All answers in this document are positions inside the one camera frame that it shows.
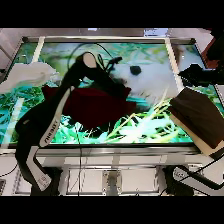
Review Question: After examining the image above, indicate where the dark red garment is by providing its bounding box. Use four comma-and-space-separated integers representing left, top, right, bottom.
42, 84, 138, 130

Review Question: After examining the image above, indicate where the brown garment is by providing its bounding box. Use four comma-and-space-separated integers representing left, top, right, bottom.
167, 87, 224, 150

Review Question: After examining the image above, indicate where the white garment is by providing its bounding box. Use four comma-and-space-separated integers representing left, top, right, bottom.
0, 61, 58, 95

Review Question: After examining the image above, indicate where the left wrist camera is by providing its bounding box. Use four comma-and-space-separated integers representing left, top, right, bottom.
105, 55, 124, 73

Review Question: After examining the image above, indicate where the silver frame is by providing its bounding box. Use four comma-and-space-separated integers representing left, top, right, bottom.
0, 34, 224, 196

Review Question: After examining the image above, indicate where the black cable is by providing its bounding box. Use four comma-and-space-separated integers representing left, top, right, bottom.
75, 124, 84, 196
67, 41, 114, 69
186, 159, 224, 178

